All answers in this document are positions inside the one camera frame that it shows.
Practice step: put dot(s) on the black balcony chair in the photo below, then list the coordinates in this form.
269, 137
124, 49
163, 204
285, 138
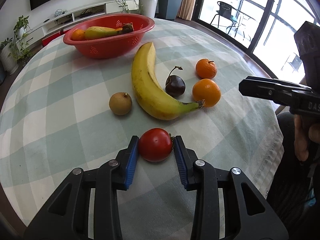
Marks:
239, 20

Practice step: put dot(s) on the red plastic colander bowl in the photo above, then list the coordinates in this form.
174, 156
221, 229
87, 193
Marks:
110, 47

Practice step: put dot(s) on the person's right hand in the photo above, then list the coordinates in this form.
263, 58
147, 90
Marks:
302, 137

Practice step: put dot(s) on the white tv console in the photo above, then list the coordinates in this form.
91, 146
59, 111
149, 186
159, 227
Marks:
77, 15

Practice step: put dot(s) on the plant in white ribbed pot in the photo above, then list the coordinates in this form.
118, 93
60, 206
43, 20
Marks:
9, 62

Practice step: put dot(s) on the large leaf plant blue pot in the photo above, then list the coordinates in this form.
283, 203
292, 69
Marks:
168, 9

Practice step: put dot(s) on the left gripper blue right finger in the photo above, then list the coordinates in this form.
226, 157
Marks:
181, 155

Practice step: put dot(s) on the curved yellow banana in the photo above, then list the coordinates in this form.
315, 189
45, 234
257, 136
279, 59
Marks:
94, 32

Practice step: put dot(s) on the orange tangerine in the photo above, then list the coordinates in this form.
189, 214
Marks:
78, 35

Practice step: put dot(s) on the red tomato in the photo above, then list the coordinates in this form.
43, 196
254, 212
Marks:
155, 145

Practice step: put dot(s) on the trailing pothos on console left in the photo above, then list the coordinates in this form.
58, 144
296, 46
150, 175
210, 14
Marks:
19, 45

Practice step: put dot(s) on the long yellow banana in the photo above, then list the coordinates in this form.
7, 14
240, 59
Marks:
149, 94

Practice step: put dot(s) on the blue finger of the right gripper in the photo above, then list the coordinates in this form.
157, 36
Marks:
278, 91

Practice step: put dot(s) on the small tangerine top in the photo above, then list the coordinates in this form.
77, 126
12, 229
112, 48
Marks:
206, 69

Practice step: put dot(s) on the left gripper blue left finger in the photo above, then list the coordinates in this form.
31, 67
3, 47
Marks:
130, 161

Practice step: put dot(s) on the green white checkered tablecloth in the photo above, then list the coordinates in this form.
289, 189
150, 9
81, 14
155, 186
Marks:
56, 115

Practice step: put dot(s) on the red storage box left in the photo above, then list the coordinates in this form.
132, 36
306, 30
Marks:
48, 39

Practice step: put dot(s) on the large orange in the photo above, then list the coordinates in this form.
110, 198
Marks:
207, 90

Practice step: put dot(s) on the brown longan fruit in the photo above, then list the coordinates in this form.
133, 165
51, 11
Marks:
120, 103

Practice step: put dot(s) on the dark cherry with stem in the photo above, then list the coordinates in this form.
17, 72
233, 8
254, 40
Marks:
174, 85

